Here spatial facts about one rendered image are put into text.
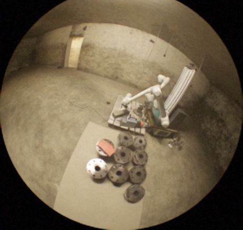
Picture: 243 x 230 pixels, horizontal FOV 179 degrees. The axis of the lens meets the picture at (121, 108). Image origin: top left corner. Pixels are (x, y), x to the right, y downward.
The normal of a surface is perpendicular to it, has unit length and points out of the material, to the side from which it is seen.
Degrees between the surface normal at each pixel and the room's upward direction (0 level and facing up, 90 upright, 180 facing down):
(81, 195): 0
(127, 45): 90
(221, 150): 90
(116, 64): 90
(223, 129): 90
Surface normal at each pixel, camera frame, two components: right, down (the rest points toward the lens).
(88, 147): 0.31, -0.75
